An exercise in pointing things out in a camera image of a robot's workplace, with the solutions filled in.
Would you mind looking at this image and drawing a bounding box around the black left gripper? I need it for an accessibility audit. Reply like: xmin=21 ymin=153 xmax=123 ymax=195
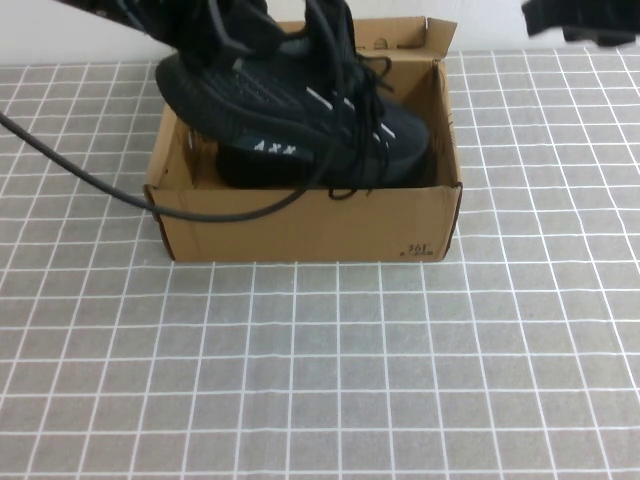
xmin=74 ymin=0 xmax=274 ymax=55

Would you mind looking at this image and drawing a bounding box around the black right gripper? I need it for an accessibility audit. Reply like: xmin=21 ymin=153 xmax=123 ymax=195
xmin=522 ymin=0 xmax=640 ymax=49

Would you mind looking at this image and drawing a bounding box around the black sneaker with white stripes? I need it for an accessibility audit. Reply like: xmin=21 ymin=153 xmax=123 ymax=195
xmin=154 ymin=0 xmax=431 ymax=202
xmin=217 ymin=142 xmax=434 ymax=191

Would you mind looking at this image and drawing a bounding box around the brown cardboard shoe box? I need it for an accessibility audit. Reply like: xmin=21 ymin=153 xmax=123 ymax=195
xmin=143 ymin=17 xmax=464 ymax=262

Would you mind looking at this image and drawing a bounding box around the grey white-grid tablecloth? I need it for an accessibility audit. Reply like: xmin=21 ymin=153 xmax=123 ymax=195
xmin=0 ymin=47 xmax=640 ymax=480

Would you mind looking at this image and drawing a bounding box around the thick black camera cable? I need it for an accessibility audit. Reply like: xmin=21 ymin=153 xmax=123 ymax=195
xmin=0 ymin=0 xmax=351 ymax=222

